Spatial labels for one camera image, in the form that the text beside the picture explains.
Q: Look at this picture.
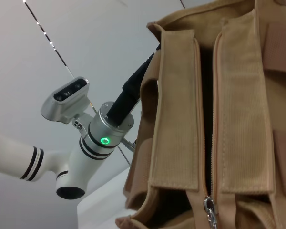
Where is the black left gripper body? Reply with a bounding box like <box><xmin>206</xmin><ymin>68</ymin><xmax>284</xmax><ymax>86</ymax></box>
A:
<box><xmin>106</xmin><ymin>44</ymin><xmax>162</xmax><ymax>127</ymax></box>

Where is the khaki canvas food bag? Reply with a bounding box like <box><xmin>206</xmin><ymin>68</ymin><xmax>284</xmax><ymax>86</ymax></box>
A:
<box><xmin>115</xmin><ymin>0</ymin><xmax>286</xmax><ymax>229</ymax></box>

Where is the silver metal zipper pull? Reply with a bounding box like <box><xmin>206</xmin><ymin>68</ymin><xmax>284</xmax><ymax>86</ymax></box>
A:
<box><xmin>203</xmin><ymin>195</ymin><xmax>218</xmax><ymax>229</ymax></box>

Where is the silver left cable connector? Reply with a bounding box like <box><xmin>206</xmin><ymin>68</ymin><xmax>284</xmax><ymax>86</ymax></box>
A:
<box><xmin>122</xmin><ymin>137</ymin><xmax>137</xmax><ymax>153</ymax></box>

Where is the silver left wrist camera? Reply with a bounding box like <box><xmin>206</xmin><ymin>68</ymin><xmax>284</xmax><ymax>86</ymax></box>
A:
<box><xmin>40</xmin><ymin>76</ymin><xmax>90</xmax><ymax>125</ymax></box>

